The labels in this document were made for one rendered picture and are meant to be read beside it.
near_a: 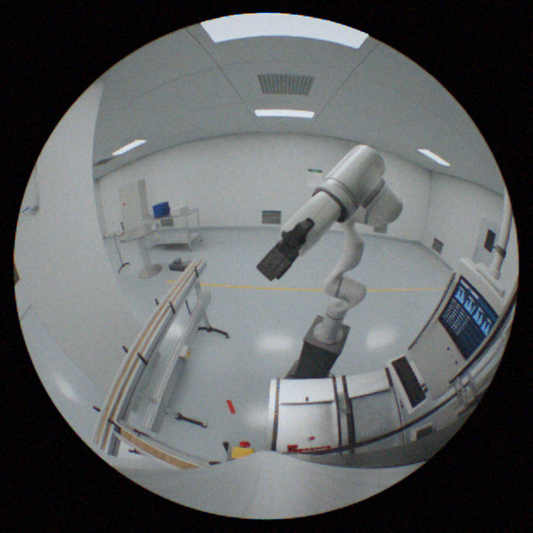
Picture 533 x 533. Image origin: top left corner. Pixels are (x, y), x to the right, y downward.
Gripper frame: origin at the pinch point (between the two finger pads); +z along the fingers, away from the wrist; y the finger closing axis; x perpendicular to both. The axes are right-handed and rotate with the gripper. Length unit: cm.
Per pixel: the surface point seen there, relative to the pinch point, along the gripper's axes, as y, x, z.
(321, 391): -45, 53, 30
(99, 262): -36, -105, 88
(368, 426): -26, 80, 25
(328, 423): -29, 62, 35
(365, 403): -38, 74, 20
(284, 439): -21, 50, 51
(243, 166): -382, -302, -130
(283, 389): -44, 38, 42
